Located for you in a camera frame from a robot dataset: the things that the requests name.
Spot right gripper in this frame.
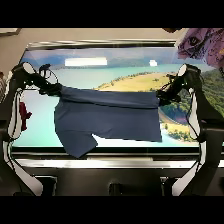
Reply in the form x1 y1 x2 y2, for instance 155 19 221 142
155 84 182 107

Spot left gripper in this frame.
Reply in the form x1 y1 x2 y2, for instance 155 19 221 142
39 81 64 98

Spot dark blue shorts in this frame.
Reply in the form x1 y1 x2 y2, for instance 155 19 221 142
53 85 163 159

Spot purple printed garment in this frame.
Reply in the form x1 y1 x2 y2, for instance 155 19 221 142
176 27 224 70

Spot black cable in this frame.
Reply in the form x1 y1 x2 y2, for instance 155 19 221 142
45 68 60 85

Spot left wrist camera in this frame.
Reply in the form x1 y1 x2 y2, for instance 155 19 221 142
38 63 52 75

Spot silver frame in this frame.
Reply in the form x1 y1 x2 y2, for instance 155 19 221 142
0 152 224 197

